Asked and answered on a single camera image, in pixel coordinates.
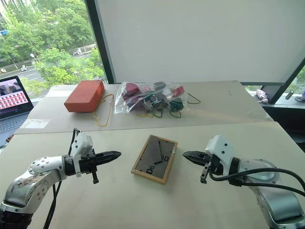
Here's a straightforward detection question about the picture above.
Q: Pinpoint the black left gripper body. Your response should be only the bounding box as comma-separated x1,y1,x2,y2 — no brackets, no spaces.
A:
78,149,100,185

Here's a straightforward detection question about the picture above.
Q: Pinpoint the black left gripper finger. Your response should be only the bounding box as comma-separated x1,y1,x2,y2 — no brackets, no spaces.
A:
95,156,120,166
95,150,122,158

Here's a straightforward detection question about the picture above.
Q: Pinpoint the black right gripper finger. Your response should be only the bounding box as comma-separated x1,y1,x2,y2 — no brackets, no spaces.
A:
185,156,205,167
182,150,206,159

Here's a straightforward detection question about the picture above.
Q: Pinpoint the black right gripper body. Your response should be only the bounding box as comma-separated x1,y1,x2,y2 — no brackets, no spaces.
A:
200,152,224,184

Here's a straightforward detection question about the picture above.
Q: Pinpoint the laptop computer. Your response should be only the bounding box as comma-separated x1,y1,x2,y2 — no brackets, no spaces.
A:
0,75,34,147

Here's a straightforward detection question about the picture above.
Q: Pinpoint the dark green pouch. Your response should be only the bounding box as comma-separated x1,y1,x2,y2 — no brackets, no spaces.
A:
169,98,184,112

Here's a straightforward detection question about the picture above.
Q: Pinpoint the orange rectangular box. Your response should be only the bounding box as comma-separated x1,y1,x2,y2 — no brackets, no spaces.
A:
63,80,106,114

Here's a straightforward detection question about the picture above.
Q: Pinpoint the red pouch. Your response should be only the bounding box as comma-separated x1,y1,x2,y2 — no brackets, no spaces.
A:
172,86,185,97

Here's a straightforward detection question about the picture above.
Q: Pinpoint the maroon pouch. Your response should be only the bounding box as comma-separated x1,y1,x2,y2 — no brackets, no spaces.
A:
122,82,140,95

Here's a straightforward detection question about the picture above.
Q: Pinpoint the clear plastic bag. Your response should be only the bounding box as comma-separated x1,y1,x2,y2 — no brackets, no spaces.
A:
113,81,189,119

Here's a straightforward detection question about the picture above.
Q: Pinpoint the pink folded umbrella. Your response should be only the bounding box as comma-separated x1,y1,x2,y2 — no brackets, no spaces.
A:
255,89,270,104

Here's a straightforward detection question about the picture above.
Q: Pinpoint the black slanted window beam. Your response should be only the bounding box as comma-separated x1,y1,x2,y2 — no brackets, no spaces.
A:
268,63,305,104

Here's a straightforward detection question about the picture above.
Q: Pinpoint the black window pillar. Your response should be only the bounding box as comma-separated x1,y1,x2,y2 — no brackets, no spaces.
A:
85,0,117,84

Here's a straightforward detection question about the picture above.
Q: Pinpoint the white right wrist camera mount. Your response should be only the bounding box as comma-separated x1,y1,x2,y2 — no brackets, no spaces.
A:
204,135,235,176

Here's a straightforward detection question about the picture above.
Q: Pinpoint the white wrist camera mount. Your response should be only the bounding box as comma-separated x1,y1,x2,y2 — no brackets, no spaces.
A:
204,135,235,176
71,132,94,178

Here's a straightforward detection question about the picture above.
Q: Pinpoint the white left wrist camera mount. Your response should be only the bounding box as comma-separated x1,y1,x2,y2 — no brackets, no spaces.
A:
71,132,94,178

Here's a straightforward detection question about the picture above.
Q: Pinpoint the wooden picture frame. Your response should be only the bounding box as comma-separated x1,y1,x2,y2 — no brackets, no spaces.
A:
130,134,179,185

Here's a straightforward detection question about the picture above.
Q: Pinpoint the yellow cord loop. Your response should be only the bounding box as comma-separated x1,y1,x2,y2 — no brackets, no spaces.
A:
91,94,115,127

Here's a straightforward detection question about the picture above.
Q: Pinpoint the olive green cord loop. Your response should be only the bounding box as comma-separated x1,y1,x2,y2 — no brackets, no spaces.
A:
186,93,202,105

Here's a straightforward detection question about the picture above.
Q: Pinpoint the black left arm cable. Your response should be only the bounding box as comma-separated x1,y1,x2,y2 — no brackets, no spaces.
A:
42,128,81,229

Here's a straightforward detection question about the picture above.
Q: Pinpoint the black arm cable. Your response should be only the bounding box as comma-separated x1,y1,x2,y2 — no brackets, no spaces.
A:
209,167,305,198
42,128,81,229

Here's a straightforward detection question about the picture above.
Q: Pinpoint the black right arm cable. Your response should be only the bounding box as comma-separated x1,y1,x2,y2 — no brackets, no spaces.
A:
209,167,305,198

